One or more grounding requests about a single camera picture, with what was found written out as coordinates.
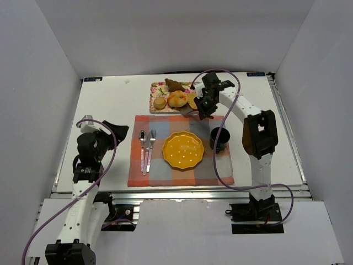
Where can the steel spoon pink handle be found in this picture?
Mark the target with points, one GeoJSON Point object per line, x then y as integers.
{"type": "Point", "coordinates": [142, 138]}

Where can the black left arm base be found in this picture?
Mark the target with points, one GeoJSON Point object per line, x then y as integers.
{"type": "Point", "coordinates": [120, 216]}

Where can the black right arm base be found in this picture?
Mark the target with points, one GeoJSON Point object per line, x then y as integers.
{"type": "Point", "coordinates": [244, 220]}

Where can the steel spatula wooden handle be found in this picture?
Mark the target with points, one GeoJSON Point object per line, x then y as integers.
{"type": "Point", "coordinates": [189, 111]}

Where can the left blue corner label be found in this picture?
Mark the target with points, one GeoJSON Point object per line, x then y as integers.
{"type": "Point", "coordinates": [92, 79]}

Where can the small round yellow muffin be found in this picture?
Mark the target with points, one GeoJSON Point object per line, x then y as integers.
{"type": "Point", "coordinates": [159, 103]}

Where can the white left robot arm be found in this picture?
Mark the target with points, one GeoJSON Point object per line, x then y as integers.
{"type": "Point", "coordinates": [90, 208]}

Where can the checkered orange grey placemat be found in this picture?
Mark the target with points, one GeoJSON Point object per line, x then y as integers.
{"type": "Point", "coordinates": [210, 171]}

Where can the orange striped bread roll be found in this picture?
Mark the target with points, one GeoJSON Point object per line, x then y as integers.
{"type": "Point", "coordinates": [177, 99]}

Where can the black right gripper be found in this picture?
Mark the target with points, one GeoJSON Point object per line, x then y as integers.
{"type": "Point", "coordinates": [203, 105]}

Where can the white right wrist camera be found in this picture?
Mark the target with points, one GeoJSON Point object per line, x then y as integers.
{"type": "Point", "coordinates": [198, 90]}

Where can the floral rectangular tray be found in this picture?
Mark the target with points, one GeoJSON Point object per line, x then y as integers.
{"type": "Point", "coordinates": [159, 89]}

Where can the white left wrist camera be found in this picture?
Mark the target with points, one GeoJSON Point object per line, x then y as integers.
{"type": "Point", "coordinates": [87, 126]}

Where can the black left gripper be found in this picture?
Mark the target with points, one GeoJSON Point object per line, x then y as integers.
{"type": "Point", "coordinates": [109, 135]}

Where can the steel fork pink handle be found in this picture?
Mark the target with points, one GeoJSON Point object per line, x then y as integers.
{"type": "Point", "coordinates": [151, 143]}

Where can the brown toast slice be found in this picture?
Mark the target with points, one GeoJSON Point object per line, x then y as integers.
{"type": "Point", "coordinates": [191, 102]}

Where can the aluminium table frame rail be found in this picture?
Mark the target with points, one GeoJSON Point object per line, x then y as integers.
{"type": "Point", "coordinates": [308, 238]}

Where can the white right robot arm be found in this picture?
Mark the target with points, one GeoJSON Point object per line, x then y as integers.
{"type": "Point", "coordinates": [259, 134]}

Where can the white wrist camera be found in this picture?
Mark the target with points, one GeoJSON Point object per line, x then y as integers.
{"type": "Point", "coordinates": [198, 90]}
{"type": "Point", "coordinates": [87, 126]}

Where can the yellow dotted plate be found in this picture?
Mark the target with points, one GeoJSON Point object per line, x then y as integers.
{"type": "Point", "coordinates": [183, 150]}

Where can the brown chocolate croissant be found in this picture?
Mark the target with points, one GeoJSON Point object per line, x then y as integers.
{"type": "Point", "coordinates": [174, 85]}

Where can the dark green mug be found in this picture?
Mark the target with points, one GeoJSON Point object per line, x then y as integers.
{"type": "Point", "coordinates": [223, 139]}

